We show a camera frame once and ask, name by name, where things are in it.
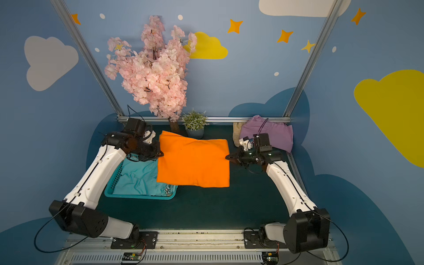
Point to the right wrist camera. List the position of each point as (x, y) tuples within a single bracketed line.
[(259, 142)]

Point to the teal pants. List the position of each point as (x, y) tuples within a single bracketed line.
[(140, 180)]

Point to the circuit board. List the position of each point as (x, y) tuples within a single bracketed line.
[(270, 258), (131, 257)]

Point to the small potted green plant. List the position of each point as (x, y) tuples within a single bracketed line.
[(194, 123)]

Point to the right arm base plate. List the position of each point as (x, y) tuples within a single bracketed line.
[(258, 239)]

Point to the left circuit board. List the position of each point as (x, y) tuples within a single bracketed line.
[(131, 257)]

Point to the cream glove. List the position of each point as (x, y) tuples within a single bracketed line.
[(237, 127)]

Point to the purple garment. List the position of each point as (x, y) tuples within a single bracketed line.
[(280, 134)]

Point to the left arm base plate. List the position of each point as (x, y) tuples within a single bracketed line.
[(145, 239)]

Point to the pink blossom artificial tree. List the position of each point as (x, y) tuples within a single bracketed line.
[(156, 75)]

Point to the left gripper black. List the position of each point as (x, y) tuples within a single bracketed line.
[(151, 150)]

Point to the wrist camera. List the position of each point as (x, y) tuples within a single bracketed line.
[(259, 142), (140, 130)]

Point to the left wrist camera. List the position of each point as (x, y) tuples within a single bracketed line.
[(140, 130)]

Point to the aluminium front rail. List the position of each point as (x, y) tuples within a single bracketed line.
[(190, 247)]

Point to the right circuit board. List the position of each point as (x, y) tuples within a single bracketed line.
[(270, 258)]

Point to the teal plastic basket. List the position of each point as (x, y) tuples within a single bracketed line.
[(139, 188)]

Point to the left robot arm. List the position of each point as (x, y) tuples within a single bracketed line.
[(77, 213)]

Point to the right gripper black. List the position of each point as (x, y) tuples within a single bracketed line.
[(241, 158)]

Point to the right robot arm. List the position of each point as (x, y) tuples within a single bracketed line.
[(308, 227)]

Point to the orange pants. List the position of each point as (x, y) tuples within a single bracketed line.
[(193, 162)]

